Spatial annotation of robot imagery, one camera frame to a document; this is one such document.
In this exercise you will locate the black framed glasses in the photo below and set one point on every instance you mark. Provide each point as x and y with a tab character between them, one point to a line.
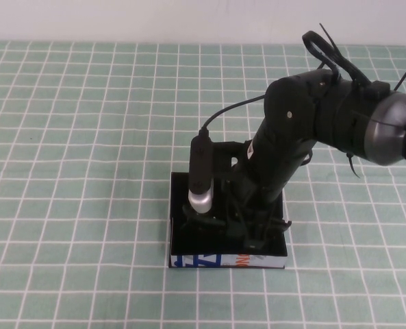
287	223

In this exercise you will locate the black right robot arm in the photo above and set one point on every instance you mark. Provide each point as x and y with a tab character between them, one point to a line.
291	130

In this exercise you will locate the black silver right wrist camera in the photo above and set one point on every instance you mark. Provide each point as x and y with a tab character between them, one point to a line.
200	171

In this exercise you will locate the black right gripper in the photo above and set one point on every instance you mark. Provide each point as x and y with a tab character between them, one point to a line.
243	205

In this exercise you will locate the black printed glasses case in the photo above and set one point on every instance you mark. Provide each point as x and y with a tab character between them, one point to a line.
202	246

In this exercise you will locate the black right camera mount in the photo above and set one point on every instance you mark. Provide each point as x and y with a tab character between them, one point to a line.
226	156

